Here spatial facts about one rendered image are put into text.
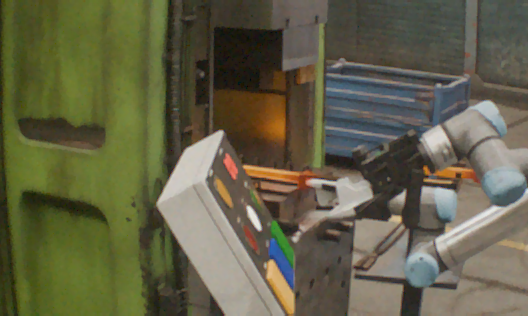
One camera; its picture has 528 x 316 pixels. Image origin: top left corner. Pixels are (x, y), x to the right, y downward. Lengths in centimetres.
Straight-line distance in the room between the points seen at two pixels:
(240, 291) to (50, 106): 77
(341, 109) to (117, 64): 436
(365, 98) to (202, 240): 463
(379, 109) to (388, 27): 472
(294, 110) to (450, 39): 788
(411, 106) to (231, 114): 349
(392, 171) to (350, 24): 930
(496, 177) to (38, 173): 99
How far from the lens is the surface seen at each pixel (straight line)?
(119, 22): 157
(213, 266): 119
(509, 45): 966
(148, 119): 156
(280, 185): 189
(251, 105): 219
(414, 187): 141
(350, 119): 583
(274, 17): 169
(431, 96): 555
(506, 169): 135
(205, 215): 116
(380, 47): 1047
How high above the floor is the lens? 151
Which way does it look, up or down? 14 degrees down
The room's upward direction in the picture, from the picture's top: 1 degrees clockwise
